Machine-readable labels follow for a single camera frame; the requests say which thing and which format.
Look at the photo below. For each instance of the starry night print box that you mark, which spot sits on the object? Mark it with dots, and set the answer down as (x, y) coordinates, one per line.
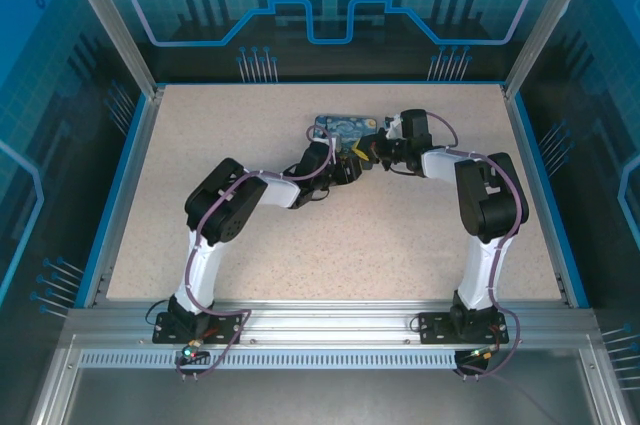
(345, 125)

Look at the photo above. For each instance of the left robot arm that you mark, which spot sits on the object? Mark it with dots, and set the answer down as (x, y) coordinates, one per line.
(200, 275)

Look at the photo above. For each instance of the blue grid print panel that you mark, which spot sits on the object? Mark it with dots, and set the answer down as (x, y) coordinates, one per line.
(35, 145)
(610, 145)

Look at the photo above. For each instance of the small lit circuit board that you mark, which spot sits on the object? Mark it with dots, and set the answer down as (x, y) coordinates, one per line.
(192, 352)
(482, 355)

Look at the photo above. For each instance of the aluminium side rail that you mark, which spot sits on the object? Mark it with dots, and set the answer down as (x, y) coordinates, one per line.
(537, 195)
(125, 195)

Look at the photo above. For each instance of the aluminium cross rail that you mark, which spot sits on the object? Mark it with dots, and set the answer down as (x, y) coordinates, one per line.
(325, 320)

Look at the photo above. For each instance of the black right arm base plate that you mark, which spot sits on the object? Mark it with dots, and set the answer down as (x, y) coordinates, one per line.
(435, 327)

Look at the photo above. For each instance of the aluminium frame post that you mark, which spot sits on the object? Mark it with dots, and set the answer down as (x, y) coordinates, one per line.
(115, 20)
(545, 30)

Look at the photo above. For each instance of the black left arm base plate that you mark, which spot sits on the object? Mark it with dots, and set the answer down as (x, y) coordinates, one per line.
(225, 329)

